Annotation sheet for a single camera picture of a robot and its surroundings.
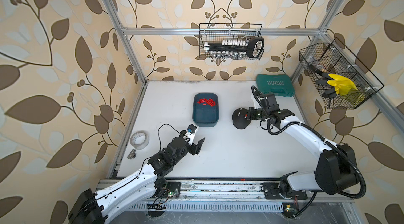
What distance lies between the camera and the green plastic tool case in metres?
1.11

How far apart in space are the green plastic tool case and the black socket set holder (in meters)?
0.32

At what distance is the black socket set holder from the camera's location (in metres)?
0.82

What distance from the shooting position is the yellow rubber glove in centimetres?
67

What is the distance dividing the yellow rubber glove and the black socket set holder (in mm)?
348
